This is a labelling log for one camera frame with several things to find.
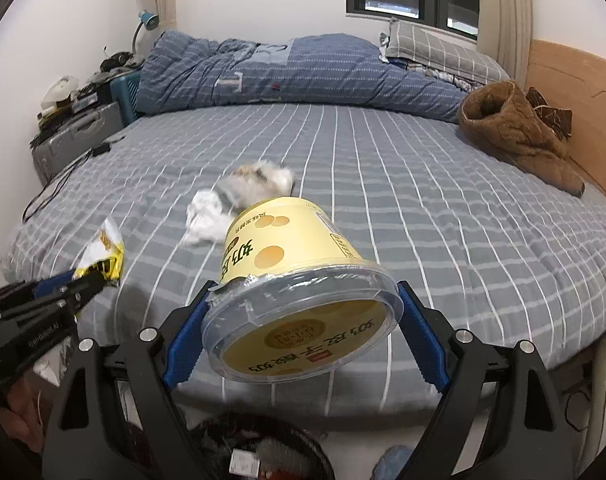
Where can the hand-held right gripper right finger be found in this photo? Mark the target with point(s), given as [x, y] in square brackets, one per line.
[428, 340]

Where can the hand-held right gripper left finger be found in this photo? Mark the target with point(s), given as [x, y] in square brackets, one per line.
[183, 355]

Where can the blue desk lamp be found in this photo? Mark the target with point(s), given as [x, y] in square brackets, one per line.
[148, 20]

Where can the blue striped quilt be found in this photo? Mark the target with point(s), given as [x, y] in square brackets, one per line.
[308, 75]

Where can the round bin with black bag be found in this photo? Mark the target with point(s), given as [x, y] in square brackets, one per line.
[283, 440]

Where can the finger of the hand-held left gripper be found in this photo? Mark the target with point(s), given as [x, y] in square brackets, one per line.
[83, 290]
[53, 283]

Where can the brown fleece garment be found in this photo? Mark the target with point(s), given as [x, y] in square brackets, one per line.
[508, 120]

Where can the grey checked bed sheet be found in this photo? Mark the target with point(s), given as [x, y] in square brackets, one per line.
[383, 185]

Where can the crumpled white tissue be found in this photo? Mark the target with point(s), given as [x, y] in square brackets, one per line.
[205, 215]

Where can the grey hard suitcase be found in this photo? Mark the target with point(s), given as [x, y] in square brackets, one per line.
[78, 130]

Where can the blue foam slipper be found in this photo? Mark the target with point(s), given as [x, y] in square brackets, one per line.
[390, 462]

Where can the blue plastic crate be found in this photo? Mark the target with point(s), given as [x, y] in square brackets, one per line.
[125, 95]

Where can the grey checked pillow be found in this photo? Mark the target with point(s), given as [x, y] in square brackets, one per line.
[433, 50]

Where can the yellow plastic tub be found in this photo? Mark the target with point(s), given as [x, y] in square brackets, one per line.
[283, 245]

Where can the dark brown patterned garment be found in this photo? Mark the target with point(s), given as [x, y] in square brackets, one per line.
[550, 115]

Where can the yellow snack wrapper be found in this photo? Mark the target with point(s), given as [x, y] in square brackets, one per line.
[103, 245]

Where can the white bag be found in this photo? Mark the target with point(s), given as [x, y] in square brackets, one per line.
[60, 91]

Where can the wooden bed frame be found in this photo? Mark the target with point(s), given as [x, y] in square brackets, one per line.
[583, 90]

